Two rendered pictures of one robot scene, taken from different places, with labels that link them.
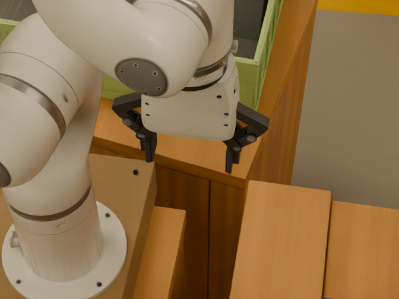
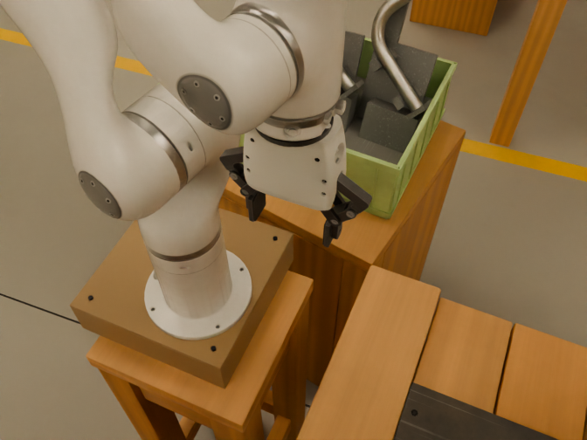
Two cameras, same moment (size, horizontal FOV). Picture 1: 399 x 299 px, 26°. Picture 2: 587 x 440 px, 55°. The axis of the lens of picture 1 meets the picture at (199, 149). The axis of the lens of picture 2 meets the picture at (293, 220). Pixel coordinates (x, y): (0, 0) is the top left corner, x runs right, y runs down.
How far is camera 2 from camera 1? 0.35 m
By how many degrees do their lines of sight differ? 9
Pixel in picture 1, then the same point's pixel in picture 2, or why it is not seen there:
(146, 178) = (283, 245)
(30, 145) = (142, 182)
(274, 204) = (388, 290)
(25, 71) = (156, 114)
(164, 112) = (263, 168)
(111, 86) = not seen: hidden behind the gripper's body
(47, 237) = (172, 276)
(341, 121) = (470, 239)
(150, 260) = (272, 314)
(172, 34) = (245, 54)
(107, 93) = not seen: hidden behind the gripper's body
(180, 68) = (248, 97)
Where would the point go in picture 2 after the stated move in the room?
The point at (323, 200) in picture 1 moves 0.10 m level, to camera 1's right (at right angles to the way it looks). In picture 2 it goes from (431, 295) to (486, 306)
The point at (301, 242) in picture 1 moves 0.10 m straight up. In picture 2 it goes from (403, 327) to (413, 299)
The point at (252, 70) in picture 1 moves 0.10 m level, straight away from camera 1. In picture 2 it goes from (394, 174) to (403, 142)
